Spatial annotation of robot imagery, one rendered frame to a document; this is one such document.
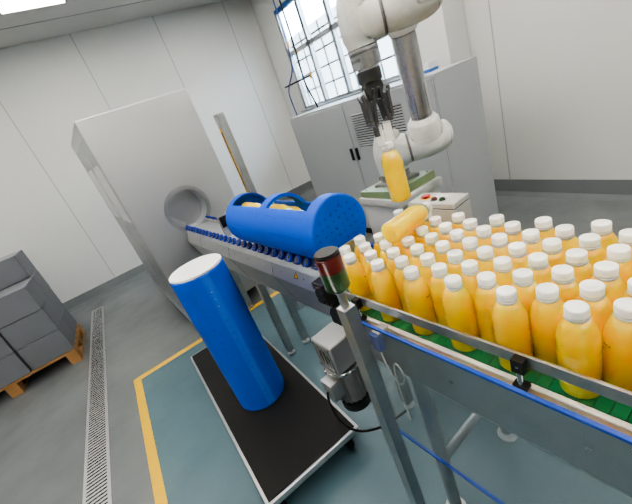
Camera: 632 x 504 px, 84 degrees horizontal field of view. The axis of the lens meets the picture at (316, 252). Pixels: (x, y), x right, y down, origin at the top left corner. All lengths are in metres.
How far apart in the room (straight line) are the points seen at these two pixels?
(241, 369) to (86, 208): 4.64
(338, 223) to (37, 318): 3.56
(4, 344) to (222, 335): 2.97
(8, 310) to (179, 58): 4.25
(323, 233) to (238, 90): 5.56
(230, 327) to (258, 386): 0.40
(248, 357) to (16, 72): 5.27
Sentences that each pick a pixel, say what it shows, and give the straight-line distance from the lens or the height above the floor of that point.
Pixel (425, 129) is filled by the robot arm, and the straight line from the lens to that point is 1.85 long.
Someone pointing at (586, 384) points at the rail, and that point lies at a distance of 0.84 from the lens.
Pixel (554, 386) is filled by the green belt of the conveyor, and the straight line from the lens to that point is 0.92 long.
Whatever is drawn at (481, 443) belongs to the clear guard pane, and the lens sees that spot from 1.09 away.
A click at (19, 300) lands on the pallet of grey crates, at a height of 0.83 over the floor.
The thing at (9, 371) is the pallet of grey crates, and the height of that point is 0.26.
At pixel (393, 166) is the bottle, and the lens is 1.22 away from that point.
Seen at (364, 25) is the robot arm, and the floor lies 1.71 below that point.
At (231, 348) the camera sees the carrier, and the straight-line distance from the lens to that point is 1.92.
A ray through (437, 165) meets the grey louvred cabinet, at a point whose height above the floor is 0.80.
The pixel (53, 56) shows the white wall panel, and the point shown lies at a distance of 6.41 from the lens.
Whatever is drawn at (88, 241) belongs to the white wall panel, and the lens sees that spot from 6.27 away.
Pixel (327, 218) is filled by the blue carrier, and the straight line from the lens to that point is 1.35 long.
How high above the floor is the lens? 1.58
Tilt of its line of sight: 23 degrees down
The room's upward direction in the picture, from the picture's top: 21 degrees counter-clockwise
